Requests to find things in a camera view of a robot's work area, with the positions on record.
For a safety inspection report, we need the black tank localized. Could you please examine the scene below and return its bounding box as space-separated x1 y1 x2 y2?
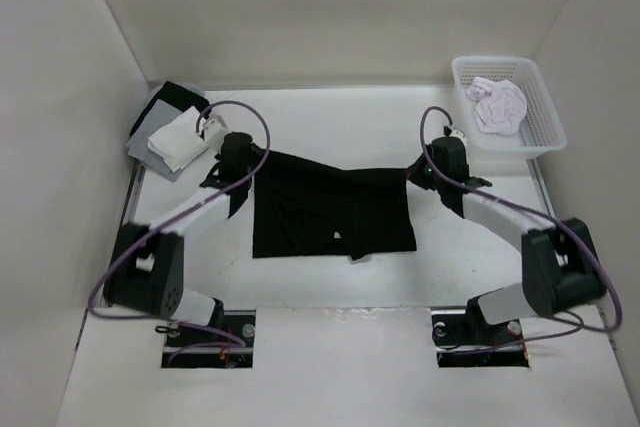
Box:
252 151 417 261
129 81 209 136

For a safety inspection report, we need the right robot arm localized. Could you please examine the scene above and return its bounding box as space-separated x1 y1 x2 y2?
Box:
407 137 607 343

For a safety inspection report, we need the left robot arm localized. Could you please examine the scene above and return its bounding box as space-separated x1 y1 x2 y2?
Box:
102 132 266 346

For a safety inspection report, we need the folded white tank top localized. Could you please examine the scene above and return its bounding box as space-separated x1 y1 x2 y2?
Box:
147 107 209 172

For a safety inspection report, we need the crumpled pink tank top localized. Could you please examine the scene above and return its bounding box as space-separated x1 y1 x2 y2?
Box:
466 77 528 136

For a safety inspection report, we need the folded black tank top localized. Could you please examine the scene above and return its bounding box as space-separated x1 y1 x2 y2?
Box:
129 81 209 136

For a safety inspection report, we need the folded grey tank top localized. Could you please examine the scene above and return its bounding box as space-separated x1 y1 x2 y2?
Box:
125 82 208 185

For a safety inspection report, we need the white plastic basket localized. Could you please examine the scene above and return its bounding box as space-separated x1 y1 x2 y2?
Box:
451 56 567 160

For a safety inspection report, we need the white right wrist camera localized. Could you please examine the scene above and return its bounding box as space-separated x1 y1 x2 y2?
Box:
443 125 467 143

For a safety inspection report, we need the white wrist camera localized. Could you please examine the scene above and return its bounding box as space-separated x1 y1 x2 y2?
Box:
198 115 228 143
443 125 467 143

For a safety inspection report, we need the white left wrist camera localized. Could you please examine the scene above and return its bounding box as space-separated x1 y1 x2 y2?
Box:
198 115 228 143

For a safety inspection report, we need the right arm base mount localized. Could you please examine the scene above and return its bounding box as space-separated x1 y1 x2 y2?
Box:
431 309 529 368

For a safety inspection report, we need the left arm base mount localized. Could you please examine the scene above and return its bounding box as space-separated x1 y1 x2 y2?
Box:
155 310 257 370

